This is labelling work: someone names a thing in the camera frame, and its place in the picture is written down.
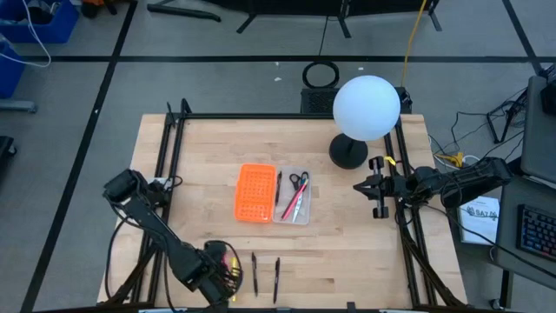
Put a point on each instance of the black keyboard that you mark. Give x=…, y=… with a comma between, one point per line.
x=538, y=232

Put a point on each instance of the black pen with grip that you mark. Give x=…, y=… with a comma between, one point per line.
x=278, y=189

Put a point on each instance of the black pen white print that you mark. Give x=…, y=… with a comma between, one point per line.
x=276, y=280

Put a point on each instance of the red pen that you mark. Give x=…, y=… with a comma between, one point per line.
x=292, y=204

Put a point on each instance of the blue plastic bin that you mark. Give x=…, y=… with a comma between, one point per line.
x=61, y=26
x=8, y=69

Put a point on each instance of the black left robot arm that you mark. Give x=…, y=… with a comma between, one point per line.
x=156, y=226

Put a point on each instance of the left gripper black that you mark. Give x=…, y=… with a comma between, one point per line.
x=217, y=278

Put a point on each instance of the white printed booklet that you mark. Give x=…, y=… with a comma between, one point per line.
x=480, y=219

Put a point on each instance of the orange plastic box lid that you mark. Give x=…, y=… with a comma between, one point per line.
x=255, y=193

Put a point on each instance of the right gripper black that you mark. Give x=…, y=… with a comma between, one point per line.
x=393, y=188

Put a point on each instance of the black folding screen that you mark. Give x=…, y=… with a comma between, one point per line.
x=304, y=5

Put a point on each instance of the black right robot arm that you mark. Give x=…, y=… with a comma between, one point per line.
x=469, y=178

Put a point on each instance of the clear plastic supply box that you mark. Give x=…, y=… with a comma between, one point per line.
x=306, y=208

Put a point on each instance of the black stand foot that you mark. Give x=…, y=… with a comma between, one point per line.
x=182, y=11

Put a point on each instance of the grey desk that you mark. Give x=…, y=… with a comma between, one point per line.
x=536, y=130
x=508, y=217

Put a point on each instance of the white globe table lamp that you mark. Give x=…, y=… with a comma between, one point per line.
x=367, y=108

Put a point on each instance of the black aluminium table frame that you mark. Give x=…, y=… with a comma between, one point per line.
x=174, y=143

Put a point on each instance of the yellow plug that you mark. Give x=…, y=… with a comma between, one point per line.
x=452, y=160

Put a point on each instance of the clear black gel pen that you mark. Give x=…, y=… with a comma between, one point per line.
x=254, y=274

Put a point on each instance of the yellow pencil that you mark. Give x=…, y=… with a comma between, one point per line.
x=234, y=267

